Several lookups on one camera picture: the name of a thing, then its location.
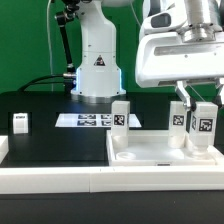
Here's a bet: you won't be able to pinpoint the black cables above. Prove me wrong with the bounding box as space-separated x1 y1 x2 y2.
18 73 76 93

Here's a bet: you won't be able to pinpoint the white square table top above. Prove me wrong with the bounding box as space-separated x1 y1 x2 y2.
106 130 224 166

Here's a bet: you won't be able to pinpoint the white base tag plate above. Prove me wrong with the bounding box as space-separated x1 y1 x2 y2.
55 113 141 128

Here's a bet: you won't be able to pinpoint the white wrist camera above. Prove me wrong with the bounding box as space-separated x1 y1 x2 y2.
140 9 187 37

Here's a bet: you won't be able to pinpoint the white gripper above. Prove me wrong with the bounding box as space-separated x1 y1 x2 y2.
135 32 224 111

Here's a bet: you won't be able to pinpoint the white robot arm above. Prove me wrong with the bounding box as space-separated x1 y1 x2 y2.
62 0 224 105

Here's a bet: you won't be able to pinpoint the white U-shaped obstacle fence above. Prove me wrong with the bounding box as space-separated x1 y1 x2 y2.
0 136 224 194

